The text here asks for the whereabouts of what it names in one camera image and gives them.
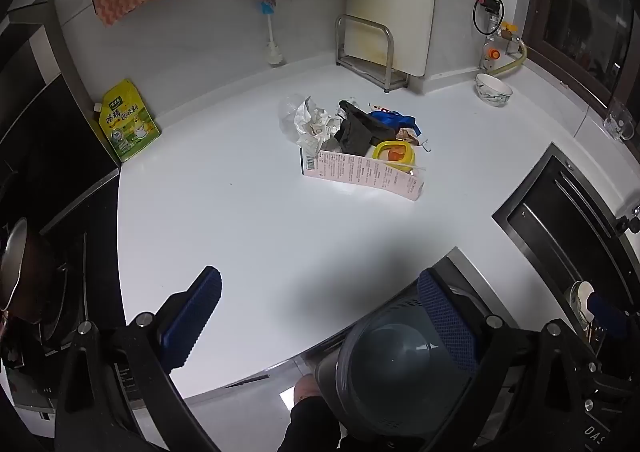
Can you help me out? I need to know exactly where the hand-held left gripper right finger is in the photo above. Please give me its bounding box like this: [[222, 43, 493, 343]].
[[417, 268, 640, 452]]

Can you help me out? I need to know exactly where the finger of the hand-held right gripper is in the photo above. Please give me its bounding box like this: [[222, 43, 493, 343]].
[[587, 292, 640, 348]]

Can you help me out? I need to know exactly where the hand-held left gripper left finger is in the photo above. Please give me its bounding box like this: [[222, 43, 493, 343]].
[[52, 264, 223, 452]]

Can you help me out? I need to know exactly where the grey plastic waste bin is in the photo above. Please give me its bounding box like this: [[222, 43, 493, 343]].
[[314, 272, 481, 443]]

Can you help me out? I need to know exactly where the pink printed carton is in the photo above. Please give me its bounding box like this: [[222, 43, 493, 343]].
[[299, 147, 426, 202]]

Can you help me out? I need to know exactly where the yellow plastic lid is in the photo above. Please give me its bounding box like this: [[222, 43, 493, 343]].
[[372, 140, 417, 173]]

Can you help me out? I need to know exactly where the dark knitted cloth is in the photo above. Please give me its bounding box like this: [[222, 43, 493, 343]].
[[332, 100, 398, 158]]

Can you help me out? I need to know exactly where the white paper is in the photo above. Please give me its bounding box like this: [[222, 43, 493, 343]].
[[294, 99, 343, 153]]

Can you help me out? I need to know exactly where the small white bowl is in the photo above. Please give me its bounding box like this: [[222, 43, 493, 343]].
[[565, 280, 596, 323]]

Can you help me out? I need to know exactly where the metal faucet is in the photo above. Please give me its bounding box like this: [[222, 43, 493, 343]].
[[617, 204, 640, 235]]

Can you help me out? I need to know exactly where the steel sink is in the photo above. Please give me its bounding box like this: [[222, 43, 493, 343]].
[[492, 142, 640, 333]]

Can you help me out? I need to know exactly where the black gas stove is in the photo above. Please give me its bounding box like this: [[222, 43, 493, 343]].
[[0, 74, 128, 425]]

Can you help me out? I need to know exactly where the metal pot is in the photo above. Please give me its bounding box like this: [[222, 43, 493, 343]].
[[0, 217, 56, 328]]

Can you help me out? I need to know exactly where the glass mug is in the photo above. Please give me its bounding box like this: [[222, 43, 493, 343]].
[[604, 99, 636, 142]]

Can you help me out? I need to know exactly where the yellow green seasoning pouch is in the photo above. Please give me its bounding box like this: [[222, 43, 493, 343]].
[[92, 78, 162, 163]]

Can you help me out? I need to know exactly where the white patterned bowl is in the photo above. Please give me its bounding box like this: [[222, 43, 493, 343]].
[[475, 73, 514, 108]]

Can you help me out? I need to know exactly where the metal cutting board rack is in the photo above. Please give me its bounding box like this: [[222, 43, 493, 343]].
[[334, 14, 410, 93]]

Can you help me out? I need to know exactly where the white blue bottle brush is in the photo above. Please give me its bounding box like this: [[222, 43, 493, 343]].
[[260, 0, 287, 67]]

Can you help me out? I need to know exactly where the blue fabric strap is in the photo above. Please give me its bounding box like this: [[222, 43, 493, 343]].
[[370, 109, 417, 133]]

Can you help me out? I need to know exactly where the yellow gas hose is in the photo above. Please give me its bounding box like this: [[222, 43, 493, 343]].
[[492, 39, 528, 75]]

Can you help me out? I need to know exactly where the black cable loop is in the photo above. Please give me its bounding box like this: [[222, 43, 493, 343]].
[[473, 0, 502, 36]]

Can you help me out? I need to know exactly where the dark window frame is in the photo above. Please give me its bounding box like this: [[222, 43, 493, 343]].
[[525, 0, 640, 108]]

